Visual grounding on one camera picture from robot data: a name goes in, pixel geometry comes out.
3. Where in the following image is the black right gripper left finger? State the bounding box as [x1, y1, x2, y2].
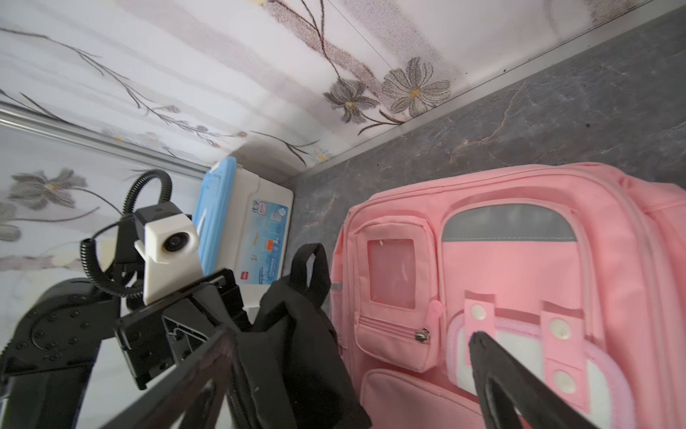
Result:
[105, 329, 234, 428]

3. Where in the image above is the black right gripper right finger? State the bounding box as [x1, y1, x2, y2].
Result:
[469, 332, 593, 428]

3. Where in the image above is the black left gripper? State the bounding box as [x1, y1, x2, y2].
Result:
[114, 269, 251, 391]

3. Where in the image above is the black fabric backpack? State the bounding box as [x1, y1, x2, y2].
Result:
[227, 243, 372, 428]

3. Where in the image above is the pink school backpack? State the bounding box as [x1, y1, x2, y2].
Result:
[332, 164, 685, 428]

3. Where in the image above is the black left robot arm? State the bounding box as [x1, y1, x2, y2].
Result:
[1, 169, 249, 428]

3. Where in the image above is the blue lidded storage box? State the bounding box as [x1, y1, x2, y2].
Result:
[193, 157, 294, 311]

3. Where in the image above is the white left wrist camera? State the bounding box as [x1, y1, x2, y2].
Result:
[134, 201, 204, 305]

